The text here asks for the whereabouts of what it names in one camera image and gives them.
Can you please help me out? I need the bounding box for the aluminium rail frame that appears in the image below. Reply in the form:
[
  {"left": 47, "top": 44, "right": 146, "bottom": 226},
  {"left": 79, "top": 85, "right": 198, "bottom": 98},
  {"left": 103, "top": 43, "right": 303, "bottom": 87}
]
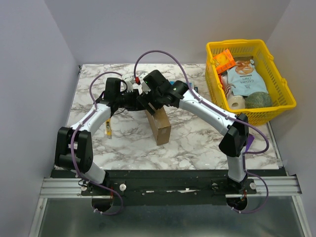
[{"left": 27, "top": 123, "right": 312, "bottom": 237}]

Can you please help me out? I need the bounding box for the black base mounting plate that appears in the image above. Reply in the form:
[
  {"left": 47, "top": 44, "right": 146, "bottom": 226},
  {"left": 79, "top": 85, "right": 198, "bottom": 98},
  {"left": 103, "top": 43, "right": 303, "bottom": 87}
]
[{"left": 40, "top": 168, "right": 290, "bottom": 210}]

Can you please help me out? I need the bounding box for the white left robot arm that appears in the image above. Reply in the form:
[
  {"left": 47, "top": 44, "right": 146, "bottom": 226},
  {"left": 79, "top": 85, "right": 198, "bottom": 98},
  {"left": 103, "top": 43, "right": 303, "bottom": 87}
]
[{"left": 55, "top": 78, "right": 142, "bottom": 195}]

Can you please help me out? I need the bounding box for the blue razor box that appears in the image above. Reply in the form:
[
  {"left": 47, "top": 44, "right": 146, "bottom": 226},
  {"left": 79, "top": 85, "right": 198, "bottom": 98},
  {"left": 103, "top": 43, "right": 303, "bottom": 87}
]
[{"left": 170, "top": 81, "right": 198, "bottom": 92}]

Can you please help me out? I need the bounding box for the brown cardboard express box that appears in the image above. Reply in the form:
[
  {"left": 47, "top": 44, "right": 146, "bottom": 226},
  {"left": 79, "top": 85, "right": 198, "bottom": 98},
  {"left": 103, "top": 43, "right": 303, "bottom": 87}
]
[{"left": 145, "top": 107, "right": 171, "bottom": 146}]

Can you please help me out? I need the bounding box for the yellow plastic basket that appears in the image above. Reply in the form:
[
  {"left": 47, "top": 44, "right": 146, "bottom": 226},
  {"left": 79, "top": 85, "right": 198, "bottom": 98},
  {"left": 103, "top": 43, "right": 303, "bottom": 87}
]
[{"left": 205, "top": 39, "right": 296, "bottom": 126}]

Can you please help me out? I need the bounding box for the purple white box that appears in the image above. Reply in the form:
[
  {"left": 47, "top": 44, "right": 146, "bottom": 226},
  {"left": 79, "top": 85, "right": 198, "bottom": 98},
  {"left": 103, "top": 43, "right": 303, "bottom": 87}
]
[{"left": 245, "top": 134, "right": 255, "bottom": 152}]

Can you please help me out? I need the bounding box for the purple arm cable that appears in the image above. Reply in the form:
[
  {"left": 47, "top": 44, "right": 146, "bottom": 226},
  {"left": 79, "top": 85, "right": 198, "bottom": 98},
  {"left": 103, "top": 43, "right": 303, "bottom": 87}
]
[
  {"left": 133, "top": 50, "right": 270, "bottom": 214},
  {"left": 70, "top": 71, "right": 124, "bottom": 216}
]

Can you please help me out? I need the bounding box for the yellow utility knife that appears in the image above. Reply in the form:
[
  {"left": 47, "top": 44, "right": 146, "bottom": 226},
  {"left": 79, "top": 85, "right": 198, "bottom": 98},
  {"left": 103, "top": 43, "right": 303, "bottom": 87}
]
[{"left": 105, "top": 118, "right": 112, "bottom": 139}]

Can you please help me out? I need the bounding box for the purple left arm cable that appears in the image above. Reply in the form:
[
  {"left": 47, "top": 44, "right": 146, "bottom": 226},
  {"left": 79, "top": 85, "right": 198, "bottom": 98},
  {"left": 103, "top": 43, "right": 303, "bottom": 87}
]
[{"left": 70, "top": 71, "right": 124, "bottom": 216}]

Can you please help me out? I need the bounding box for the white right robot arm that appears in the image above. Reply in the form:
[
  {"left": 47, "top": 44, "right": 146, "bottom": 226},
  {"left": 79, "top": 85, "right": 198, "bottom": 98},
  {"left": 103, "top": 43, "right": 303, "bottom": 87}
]
[{"left": 137, "top": 70, "right": 249, "bottom": 194}]

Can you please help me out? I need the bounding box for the orange snack box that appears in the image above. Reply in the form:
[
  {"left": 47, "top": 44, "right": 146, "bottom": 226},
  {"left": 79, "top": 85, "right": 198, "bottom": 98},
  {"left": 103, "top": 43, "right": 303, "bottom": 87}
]
[{"left": 213, "top": 49, "right": 236, "bottom": 74}]

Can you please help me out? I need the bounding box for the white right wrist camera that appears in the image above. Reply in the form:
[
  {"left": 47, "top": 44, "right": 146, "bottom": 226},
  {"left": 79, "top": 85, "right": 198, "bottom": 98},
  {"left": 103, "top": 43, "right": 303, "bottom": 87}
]
[{"left": 133, "top": 72, "right": 151, "bottom": 94}]

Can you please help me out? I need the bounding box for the light blue chips bag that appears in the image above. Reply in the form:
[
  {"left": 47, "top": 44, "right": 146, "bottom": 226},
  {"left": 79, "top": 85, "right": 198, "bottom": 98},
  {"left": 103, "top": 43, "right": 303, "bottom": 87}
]
[{"left": 227, "top": 56, "right": 268, "bottom": 97}]

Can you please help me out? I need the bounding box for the red white striped package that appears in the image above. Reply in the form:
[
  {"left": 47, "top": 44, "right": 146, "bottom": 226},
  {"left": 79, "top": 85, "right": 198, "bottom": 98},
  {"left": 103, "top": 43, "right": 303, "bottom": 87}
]
[{"left": 219, "top": 73, "right": 234, "bottom": 98}]

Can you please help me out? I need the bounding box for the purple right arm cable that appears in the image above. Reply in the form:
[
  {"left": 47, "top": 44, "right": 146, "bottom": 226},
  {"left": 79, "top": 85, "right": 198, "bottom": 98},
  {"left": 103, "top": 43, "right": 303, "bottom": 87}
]
[{"left": 133, "top": 50, "right": 270, "bottom": 214}]

